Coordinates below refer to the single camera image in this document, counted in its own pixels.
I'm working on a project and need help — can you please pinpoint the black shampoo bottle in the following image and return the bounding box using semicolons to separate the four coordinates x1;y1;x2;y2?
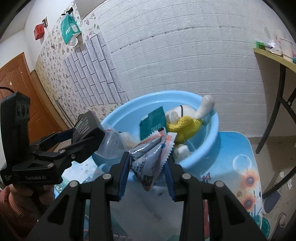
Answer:
71;111;105;144

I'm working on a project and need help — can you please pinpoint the green sachet packet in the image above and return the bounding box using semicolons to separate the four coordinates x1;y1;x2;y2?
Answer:
139;106;167;140

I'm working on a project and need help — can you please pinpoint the clear plastic bottle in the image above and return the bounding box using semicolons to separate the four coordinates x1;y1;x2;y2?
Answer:
95;123;127;160

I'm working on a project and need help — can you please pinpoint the paper cup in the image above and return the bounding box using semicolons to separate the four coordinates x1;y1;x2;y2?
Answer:
280;38;293;62

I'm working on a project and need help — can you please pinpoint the yellow top folding table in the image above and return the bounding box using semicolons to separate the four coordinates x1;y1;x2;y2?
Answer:
253;47;296;200

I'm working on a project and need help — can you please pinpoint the person left hand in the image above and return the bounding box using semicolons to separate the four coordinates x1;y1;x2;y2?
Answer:
9;184;55;207

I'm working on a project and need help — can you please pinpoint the green tissue pack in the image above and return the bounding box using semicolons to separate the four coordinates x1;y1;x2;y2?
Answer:
61;13;81;48

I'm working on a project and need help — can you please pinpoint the blue plastic basin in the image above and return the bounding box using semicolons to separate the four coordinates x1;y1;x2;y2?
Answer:
92;90;219;171

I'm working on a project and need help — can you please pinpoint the brown wooden door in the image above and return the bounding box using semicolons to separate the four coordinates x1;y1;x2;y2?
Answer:
1;53;62;144

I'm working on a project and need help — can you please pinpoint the red wall box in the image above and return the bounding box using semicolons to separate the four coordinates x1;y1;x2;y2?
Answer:
34;24;45;40

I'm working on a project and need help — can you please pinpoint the grey snack packet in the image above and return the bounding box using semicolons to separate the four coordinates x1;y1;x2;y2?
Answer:
129;129;177;191

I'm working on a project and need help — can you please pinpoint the cotton swab bag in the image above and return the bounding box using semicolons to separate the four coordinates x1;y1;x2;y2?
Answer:
119;132;140;150

